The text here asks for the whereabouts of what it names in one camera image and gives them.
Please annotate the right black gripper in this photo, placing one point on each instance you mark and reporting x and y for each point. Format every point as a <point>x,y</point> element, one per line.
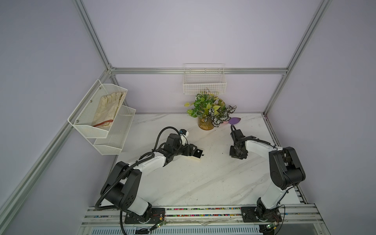
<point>231,153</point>

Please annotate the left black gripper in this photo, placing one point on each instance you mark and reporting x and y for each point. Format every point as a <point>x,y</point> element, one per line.
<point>188,150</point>

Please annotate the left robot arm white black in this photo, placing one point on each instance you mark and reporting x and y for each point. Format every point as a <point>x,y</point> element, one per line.
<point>120,190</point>

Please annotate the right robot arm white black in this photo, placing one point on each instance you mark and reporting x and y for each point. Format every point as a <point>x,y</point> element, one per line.
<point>286,170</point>

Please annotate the purple egg-shaped sponge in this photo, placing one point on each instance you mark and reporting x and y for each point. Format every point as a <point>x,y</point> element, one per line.
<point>234,120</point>

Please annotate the potted green plant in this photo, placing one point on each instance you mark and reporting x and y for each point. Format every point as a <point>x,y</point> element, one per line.
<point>209,110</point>

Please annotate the cream work gloves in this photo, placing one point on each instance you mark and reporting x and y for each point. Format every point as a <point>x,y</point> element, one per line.
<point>107,109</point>

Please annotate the white mesh two-tier shelf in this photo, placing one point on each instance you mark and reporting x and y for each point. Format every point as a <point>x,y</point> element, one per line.
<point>106,142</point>

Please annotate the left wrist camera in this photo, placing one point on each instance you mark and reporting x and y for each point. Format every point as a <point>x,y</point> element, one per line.
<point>184,134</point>

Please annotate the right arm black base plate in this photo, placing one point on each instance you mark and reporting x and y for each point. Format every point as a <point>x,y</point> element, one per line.
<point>257,214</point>

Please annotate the white wire wall basket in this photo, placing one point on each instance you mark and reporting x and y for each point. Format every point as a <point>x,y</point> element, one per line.
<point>200,78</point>

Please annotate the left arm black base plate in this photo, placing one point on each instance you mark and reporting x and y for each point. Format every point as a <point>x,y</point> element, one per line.
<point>151,216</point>

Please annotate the aluminium front rail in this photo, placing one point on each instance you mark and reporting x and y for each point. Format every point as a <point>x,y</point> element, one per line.
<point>212,215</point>

